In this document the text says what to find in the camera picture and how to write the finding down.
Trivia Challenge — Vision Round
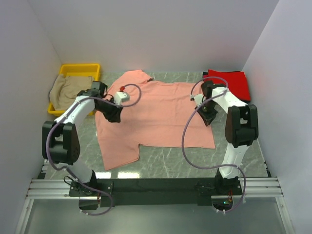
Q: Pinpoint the red folded t shirt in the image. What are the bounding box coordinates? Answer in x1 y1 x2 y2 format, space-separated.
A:
202 70 251 103

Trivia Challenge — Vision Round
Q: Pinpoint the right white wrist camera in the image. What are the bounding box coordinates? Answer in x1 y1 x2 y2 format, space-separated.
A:
190 94 205 107

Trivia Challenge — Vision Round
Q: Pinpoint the yellow plastic bin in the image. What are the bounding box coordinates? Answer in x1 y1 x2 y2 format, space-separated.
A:
47 64 100 117

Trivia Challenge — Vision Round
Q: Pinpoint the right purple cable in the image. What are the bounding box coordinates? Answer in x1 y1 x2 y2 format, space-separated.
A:
181 77 246 213

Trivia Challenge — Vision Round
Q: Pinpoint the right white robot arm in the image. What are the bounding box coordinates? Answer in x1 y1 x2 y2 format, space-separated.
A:
190 80 259 195

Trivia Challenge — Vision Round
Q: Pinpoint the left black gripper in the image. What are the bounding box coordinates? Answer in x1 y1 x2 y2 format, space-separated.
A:
97 97 124 123

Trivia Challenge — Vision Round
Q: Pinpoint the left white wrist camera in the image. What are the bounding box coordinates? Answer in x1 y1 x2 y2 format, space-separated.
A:
114 91 130 105

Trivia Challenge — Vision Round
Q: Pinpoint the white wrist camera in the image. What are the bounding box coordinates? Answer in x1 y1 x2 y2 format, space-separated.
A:
190 94 205 107
114 91 130 105

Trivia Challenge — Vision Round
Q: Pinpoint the aluminium rail frame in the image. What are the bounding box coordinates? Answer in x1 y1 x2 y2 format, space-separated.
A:
15 162 295 234

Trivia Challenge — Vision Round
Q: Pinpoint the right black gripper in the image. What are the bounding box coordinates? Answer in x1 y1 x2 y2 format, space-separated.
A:
195 99 218 127

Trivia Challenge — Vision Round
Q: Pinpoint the beige t shirt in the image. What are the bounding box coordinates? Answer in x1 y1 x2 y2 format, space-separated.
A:
49 74 94 111

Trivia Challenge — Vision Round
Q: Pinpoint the black base bar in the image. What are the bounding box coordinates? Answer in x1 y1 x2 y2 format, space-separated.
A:
69 178 243 207

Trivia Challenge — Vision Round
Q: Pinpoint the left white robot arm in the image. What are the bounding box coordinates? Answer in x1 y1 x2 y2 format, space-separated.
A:
42 81 130 196

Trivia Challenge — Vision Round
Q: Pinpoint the pink t shirt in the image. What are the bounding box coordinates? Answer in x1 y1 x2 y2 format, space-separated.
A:
95 70 201 170

